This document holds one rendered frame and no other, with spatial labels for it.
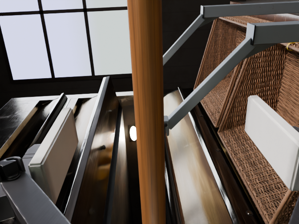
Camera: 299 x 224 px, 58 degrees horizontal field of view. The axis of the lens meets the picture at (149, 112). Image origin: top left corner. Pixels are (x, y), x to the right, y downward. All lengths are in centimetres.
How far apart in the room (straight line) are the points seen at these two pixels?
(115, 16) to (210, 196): 246
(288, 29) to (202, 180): 63
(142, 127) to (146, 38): 9
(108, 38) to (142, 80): 291
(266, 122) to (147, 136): 13
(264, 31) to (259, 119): 47
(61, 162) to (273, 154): 13
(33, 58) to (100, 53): 76
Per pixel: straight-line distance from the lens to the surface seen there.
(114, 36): 315
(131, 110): 189
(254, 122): 20
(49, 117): 158
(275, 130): 18
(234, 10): 113
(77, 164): 97
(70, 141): 19
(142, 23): 24
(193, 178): 109
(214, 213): 96
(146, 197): 32
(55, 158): 16
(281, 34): 67
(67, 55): 326
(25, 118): 174
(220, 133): 131
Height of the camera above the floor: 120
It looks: 1 degrees down
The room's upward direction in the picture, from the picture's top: 93 degrees counter-clockwise
